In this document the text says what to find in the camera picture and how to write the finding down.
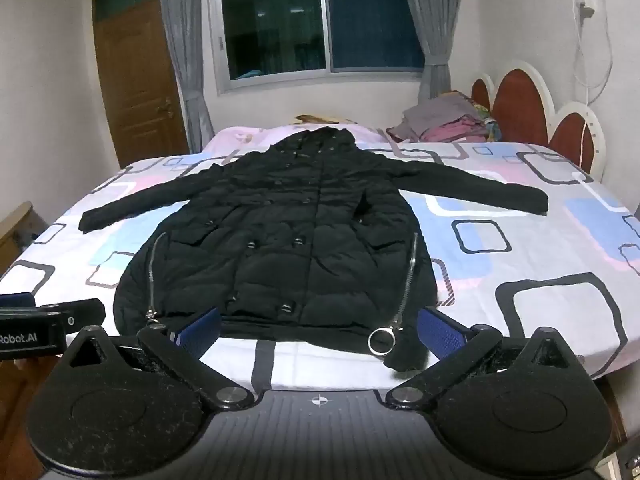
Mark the yellow printed pillow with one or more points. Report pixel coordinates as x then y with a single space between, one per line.
320 119

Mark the black padded coat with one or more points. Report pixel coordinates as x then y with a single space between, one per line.
300 240

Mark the bed with patterned sheet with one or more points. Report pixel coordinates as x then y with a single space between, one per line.
550 240

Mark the white wall socket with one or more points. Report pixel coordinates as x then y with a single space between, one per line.
584 4

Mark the red and white headboard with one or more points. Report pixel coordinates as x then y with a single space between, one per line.
520 105

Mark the brown wooden door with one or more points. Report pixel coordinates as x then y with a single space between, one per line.
135 85

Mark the grey folded cloth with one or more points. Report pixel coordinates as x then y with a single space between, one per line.
435 110

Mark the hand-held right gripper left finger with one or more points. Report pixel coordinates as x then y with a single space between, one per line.
200 331

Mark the pink blanket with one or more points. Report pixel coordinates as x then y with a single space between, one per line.
235 137

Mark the grey curtain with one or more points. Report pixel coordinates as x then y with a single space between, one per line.
187 60
435 20

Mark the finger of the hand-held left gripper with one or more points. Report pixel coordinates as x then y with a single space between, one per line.
82 311
17 300

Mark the pink folded cloth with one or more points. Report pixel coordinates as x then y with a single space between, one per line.
460 131

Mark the wooden side furniture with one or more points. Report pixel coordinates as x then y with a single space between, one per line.
20 235

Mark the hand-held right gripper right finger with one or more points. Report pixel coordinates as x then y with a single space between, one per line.
440 332

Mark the colourful printed cloth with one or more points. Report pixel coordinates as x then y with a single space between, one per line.
492 122

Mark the sliding glass window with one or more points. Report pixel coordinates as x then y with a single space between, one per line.
275 25

